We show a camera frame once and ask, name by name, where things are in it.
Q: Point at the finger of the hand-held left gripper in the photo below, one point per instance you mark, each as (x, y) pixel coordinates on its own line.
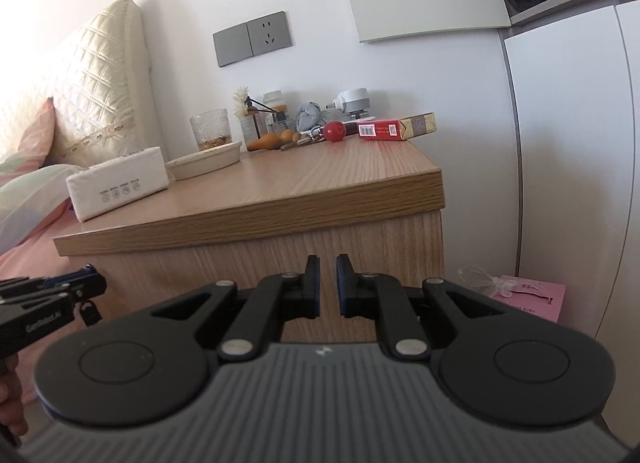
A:
(40, 315)
(85, 285)

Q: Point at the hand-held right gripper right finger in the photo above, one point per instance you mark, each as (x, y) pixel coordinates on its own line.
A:
(343, 285)

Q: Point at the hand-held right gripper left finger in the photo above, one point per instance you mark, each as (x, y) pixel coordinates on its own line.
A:
(314, 285)

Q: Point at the wooden nightstand drawer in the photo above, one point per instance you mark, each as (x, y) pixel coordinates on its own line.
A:
(210, 263)

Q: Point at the person's left hand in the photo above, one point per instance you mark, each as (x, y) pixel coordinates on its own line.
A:
(12, 410)

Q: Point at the pink bed sheet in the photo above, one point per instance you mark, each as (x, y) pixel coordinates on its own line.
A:
(35, 253)

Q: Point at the wooden nightstand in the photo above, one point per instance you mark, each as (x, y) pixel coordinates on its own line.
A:
(280, 193)

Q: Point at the pastel striped pillow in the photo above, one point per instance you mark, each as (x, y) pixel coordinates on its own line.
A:
(30, 203)

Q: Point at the white tissue pack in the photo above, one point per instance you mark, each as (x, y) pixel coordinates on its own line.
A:
(117, 183)

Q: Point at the clear plastic bag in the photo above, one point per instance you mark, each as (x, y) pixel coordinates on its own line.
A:
(482, 280)

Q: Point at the metal keyring bunch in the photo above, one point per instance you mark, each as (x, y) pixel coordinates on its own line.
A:
(309, 138)

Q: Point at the orange-brown gourd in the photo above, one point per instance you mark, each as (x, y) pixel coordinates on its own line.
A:
(262, 143)

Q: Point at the small orange fruit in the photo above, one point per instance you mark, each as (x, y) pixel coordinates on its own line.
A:
(286, 135)

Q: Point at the red ball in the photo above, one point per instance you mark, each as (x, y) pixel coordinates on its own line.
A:
(334, 131)

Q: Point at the pink pastel pillow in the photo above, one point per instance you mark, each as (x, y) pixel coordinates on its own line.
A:
(30, 138)

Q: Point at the cream shallow dish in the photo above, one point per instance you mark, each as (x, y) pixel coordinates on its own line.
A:
(202, 163)

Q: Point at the red and gold box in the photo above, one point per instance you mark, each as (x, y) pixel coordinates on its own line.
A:
(395, 128)

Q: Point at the grey crumpled cloth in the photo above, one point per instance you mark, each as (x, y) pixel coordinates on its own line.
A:
(309, 115)

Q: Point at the flower reed diffuser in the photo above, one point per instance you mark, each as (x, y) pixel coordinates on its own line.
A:
(252, 125)

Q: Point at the small lidded jar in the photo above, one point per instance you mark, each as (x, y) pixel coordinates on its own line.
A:
(275, 105)

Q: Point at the white plug adapter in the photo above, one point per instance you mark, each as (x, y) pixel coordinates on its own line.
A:
(350, 100)

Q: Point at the clear glass cup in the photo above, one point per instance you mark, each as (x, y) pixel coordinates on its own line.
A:
(210, 130)

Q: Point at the pink cardboard box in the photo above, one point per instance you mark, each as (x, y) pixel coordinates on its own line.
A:
(542, 300)

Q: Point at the cream quilted headboard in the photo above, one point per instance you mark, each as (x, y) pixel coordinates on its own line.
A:
(100, 78)

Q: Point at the white wardrobe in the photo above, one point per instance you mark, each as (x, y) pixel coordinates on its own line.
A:
(565, 143)

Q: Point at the grey wall switch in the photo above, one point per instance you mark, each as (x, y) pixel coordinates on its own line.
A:
(232, 45)

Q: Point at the grey wall socket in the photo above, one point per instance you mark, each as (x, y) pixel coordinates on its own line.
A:
(268, 33)

